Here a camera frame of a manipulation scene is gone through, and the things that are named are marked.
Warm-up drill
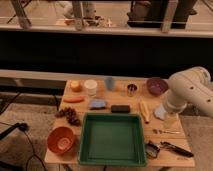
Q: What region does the yellow red apple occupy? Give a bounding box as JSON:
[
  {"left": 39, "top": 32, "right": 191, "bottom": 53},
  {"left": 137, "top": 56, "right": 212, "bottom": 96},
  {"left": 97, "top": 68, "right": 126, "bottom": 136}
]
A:
[{"left": 70, "top": 80, "right": 82, "bottom": 92}]

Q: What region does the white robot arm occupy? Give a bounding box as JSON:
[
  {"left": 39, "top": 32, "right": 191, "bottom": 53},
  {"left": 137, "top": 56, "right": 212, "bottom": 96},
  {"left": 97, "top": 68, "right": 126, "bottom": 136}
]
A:
[{"left": 162, "top": 67, "right": 213, "bottom": 129}]

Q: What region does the purple bowl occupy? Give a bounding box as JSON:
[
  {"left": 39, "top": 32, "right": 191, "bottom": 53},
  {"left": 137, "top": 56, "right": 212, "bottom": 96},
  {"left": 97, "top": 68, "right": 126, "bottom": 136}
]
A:
[{"left": 146, "top": 77, "right": 168, "bottom": 96}]

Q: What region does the red bowl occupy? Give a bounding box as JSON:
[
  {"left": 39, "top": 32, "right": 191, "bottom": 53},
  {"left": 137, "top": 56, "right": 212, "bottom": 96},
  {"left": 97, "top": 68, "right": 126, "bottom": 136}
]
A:
[{"left": 47, "top": 127, "right": 75, "bottom": 154}]

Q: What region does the metal fork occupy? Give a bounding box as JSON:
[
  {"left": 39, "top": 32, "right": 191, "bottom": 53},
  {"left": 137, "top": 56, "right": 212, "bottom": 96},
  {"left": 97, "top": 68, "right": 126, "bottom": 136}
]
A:
[{"left": 152, "top": 129, "right": 180, "bottom": 134}]

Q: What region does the black rectangular block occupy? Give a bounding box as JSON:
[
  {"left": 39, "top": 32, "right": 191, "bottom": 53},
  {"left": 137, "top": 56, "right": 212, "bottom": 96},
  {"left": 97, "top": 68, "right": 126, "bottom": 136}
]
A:
[{"left": 111, "top": 105, "right": 130, "bottom": 113}]

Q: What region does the green plastic tray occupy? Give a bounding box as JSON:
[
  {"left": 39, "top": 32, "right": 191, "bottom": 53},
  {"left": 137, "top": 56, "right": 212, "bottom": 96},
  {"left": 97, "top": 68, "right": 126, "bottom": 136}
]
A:
[{"left": 78, "top": 113, "right": 147, "bottom": 167}]

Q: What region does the light blue cup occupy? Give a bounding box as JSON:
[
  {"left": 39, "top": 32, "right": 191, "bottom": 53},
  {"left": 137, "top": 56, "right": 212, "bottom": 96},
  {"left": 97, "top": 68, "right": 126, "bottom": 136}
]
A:
[{"left": 104, "top": 77, "right": 115, "bottom": 91}]

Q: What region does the blue sponge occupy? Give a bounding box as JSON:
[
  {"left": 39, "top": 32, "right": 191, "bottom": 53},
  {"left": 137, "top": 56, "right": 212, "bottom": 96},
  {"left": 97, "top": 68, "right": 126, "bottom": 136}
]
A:
[{"left": 89, "top": 99, "right": 106, "bottom": 110}]

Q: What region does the white cup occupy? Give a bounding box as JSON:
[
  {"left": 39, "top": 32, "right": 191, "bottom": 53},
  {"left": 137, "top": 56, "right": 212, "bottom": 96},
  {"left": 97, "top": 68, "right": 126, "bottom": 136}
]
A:
[{"left": 84, "top": 80, "right": 98, "bottom": 96}]

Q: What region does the orange carrot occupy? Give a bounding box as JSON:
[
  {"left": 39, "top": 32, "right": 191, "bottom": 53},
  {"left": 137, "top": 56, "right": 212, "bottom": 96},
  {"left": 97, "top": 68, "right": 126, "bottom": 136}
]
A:
[{"left": 63, "top": 97, "right": 84, "bottom": 103}]

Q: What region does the bunch of dark grapes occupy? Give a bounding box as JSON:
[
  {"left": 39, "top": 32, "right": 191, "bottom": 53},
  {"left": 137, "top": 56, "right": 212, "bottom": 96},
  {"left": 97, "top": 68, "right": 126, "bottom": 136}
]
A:
[{"left": 55, "top": 107, "right": 81, "bottom": 126}]

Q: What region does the black cable with stand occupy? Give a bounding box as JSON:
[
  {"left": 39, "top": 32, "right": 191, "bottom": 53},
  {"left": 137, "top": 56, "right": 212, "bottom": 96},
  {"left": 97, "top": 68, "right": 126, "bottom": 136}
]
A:
[{"left": 0, "top": 121, "right": 48, "bottom": 171}]

